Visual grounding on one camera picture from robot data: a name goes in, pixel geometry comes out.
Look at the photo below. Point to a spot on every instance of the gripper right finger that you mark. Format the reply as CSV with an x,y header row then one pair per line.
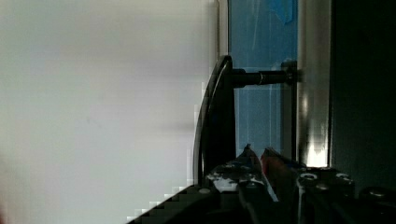
x,y
286,176

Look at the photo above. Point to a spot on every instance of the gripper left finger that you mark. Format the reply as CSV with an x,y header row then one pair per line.
x,y
244,168

